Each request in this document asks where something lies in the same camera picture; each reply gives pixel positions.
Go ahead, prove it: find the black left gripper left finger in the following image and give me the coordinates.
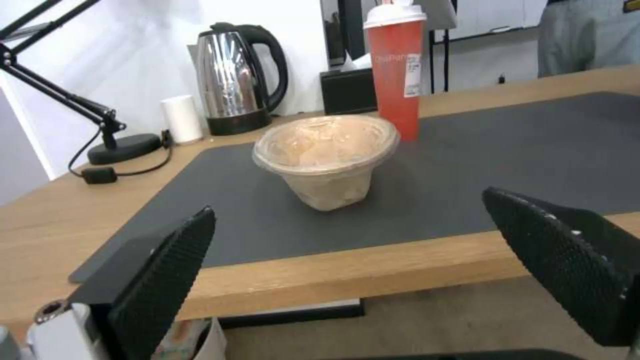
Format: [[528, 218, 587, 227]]
[[25, 204, 217, 360]]

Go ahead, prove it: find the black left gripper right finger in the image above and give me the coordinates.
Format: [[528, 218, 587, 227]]
[[481, 187, 640, 349]]

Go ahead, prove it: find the lidded beige takeout bowl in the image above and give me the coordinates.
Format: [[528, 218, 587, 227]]
[[252, 115, 401, 212]]

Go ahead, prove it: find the white cylindrical container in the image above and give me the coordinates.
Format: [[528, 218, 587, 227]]
[[160, 94, 204, 144]]

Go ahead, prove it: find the dark grey desk mat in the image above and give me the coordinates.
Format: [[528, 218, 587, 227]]
[[67, 90, 640, 283]]

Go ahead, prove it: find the black desk lamp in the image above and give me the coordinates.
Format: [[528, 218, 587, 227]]
[[0, 0, 162, 165]]

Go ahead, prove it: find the person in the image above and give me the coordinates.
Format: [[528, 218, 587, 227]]
[[536, 0, 640, 78]]

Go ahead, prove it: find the red drink cup white lid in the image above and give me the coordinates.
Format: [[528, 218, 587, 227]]
[[362, 0, 428, 142]]

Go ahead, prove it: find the black tissue box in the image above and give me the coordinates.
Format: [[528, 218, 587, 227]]
[[319, 67, 379, 116]]

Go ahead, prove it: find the black lamp cable with switch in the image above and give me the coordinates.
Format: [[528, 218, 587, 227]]
[[68, 129, 173, 185]]

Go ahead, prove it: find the steel electric kettle black handle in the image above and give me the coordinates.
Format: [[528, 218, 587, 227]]
[[188, 22, 290, 136]]

